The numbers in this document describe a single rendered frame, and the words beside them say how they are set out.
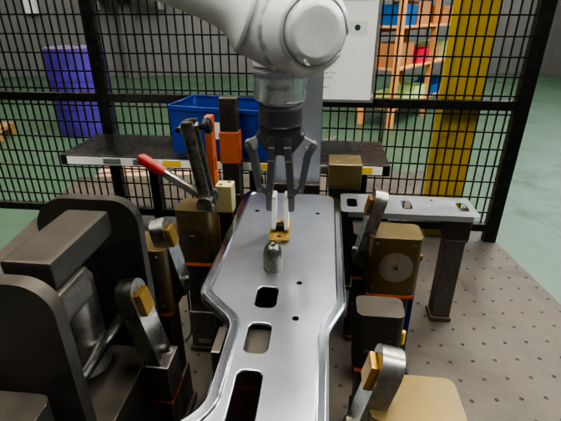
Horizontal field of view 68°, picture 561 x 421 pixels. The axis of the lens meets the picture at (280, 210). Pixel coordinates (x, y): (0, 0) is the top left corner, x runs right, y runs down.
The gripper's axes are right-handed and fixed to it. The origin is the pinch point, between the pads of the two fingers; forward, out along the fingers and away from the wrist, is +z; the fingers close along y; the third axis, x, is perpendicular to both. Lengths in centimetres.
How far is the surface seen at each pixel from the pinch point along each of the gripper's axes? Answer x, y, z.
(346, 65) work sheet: 54, 13, -20
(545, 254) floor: 170, 151, 105
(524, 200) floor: 256, 173, 105
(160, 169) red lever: -0.9, -22.2, -7.7
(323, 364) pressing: -32.6, 8.7, 5.0
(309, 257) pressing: -8.8, 6.0, 4.6
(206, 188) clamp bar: -1.8, -13.5, -4.7
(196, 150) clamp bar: -1.8, -14.8, -11.9
